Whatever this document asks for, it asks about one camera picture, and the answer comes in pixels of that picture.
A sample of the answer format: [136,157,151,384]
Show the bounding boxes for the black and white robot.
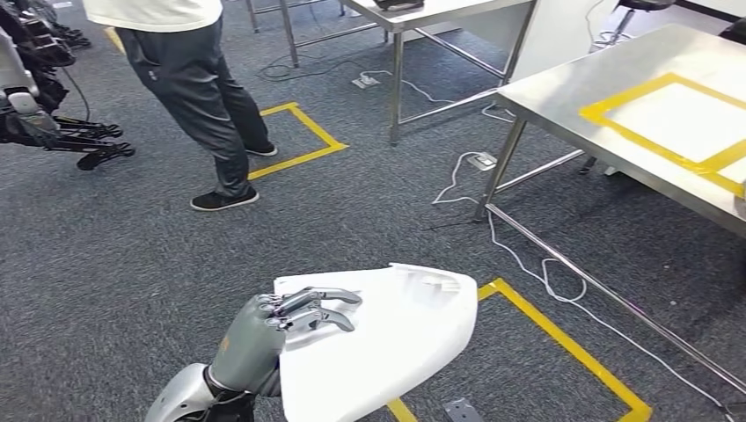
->
[0,0,136,171]

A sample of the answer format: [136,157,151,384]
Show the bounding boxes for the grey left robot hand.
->
[208,286,363,398]

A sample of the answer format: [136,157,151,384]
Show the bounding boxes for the yellow tape on workbench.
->
[578,72,746,200]

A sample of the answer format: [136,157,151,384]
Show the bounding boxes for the long white floor cable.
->
[432,151,729,409]

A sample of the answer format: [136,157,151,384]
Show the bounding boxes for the white plastic body part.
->
[274,263,479,422]

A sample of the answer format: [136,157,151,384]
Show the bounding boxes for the steel workbench table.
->
[472,23,746,397]

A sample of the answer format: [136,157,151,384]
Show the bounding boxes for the black right robot foot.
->
[442,397,485,422]

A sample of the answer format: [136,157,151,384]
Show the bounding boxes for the person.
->
[81,0,279,213]

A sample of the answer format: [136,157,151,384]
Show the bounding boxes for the black seat chrome stool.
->
[589,0,677,51]

